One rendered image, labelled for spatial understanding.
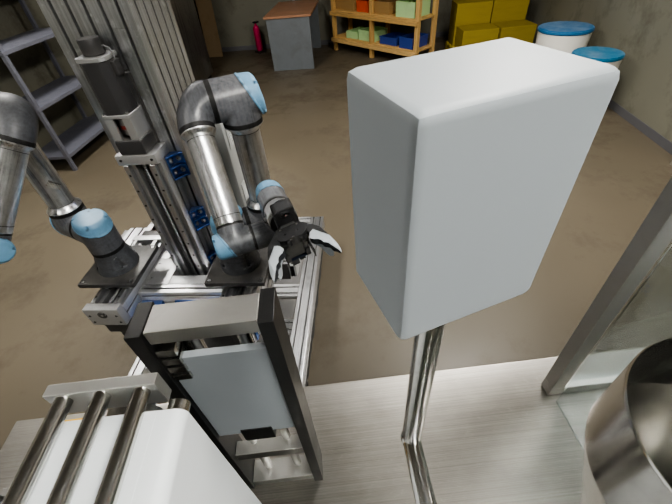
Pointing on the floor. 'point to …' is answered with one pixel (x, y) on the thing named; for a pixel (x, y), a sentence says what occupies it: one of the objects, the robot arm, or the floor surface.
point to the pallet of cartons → (488, 22)
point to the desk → (293, 34)
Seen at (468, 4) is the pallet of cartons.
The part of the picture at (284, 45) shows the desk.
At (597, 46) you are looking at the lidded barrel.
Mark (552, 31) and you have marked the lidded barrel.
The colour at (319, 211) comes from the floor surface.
